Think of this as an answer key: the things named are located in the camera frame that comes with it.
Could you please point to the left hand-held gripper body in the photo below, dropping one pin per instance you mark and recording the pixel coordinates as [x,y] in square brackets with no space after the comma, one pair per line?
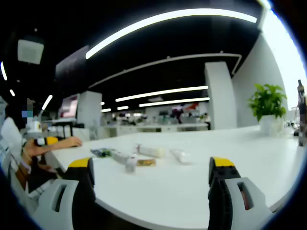
[35,130]

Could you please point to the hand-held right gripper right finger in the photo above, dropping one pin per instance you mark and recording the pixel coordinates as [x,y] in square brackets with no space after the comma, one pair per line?
[230,206]

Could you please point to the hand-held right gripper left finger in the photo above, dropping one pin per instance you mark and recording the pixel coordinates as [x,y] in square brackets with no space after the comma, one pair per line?
[60,203]

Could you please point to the green skincare sachet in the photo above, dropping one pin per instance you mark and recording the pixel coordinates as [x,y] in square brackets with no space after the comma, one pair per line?
[103,152]

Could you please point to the white skincare tube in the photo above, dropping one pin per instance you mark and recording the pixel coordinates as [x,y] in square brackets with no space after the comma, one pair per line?
[181,156]

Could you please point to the gold skincare sachet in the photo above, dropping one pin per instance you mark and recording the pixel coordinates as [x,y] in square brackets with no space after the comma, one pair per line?
[146,163]

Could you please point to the person's left hand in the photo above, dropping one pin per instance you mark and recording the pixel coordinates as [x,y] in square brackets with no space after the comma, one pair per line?
[36,151]

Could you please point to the white standing desk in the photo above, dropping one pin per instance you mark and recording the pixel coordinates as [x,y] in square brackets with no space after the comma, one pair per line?
[64,122]

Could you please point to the person's dark clothing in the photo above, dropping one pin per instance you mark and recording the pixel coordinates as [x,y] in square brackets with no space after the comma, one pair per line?
[42,173]

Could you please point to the pale wristband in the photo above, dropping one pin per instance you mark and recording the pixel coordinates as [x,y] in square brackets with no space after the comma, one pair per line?
[25,165]

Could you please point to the dark hanging ceiling panel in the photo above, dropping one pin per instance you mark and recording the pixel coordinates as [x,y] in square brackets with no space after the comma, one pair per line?
[72,63]

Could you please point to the white ceiling air vent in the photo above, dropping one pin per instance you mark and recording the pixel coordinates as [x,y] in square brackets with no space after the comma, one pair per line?
[30,51]

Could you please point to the row of white office desks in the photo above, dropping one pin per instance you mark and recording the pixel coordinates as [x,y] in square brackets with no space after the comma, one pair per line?
[156,128]

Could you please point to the potted green plant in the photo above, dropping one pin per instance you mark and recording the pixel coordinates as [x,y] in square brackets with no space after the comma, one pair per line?
[267,103]

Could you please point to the dark tall object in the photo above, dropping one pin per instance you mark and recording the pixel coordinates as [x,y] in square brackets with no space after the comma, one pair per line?
[301,115]

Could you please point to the ceiling light strip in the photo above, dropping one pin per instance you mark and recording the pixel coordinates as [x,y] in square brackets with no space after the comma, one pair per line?
[163,92]
[175,101]

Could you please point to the long curved ceiling light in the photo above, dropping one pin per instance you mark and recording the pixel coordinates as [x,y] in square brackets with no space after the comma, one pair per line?
[168,16]

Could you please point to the wall display screen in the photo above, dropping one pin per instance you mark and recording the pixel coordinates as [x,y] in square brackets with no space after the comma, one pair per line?
[69,106]

